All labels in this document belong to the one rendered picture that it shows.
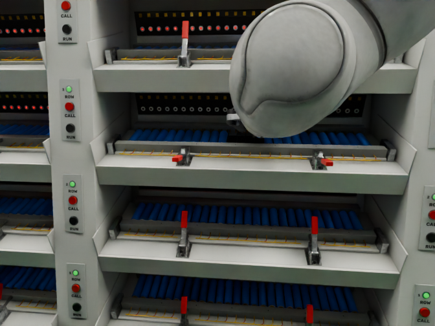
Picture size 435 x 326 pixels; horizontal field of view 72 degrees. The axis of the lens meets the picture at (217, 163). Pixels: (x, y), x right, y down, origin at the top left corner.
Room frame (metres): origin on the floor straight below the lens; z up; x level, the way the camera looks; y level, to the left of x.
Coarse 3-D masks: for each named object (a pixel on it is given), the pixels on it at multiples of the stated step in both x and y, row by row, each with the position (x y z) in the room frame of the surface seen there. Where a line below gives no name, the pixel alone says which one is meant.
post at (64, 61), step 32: (96, 0) 0.63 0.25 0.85; (128, 0) 0.80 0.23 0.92; (96, 32) 0.63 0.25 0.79; (128, 32) 0.80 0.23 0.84; (64, 64) 0.61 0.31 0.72; (96, 96) 0.62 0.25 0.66; (128, 96) 0.79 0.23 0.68; (96, 128) 0.62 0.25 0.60; (64, 160) 0.61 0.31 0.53; (96, 192) 0.61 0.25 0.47; (128, 192) 0.78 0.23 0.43; (64, 224) 0.61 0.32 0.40; (96, 224) 0.61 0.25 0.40; (64, 256) 0.61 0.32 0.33; (96, 256) 0.61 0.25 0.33; (64, 288) 0.61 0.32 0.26; (96, 288) 0.61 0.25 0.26; (64, 320) 0.61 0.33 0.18; (96, 320) 0.61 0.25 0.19
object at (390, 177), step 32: (128, 128) 0.78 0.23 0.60; (384, 128) 0.66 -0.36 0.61; (96, 160) 0.61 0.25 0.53; (128, 160) 0.62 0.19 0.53; (160, 160) 0.62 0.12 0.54; (192, 160) 0.62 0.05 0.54; (224, 160) 0.62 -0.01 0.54; (256, 160) 0.61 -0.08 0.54; (288, 160) 0.61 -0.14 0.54; (352, 192) 0.58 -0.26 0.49; (384, 192) 0.57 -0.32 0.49
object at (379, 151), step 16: (128, 144) 0.64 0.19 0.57; (144, 144) 0.64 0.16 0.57; (160, 144) 0.64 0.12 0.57; (176, 144) 0.64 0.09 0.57; (192, 144) 0.63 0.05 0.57; (208, 144) 0.63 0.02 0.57; (224, 144) 0.63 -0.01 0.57; (240, 144) 0.63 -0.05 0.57; (256, 144) 0.63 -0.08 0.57; (272, 144) 0.63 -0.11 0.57; (288, 144) 0.63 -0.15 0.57; (304, 144) 0.62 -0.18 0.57; (368, 160) 0.59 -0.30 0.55
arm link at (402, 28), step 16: (368, 0) 0.26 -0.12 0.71; (384, 0) 0.26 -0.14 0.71; (400, 0) 0.26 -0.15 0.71; (416, 0) 0.26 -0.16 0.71; (432, 0) 0.27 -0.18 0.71; (384, 16) 0.26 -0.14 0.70; (400, 16) 0.27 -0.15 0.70; (416, 16) 0.27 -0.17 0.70; (432, 16) 0.28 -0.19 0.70; (384, 32) 0.27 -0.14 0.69; (400, 32) 0.27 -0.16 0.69; (416, 32) 0.28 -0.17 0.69; (400, 48) 0.29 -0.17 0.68; (384, 64) 0.30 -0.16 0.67
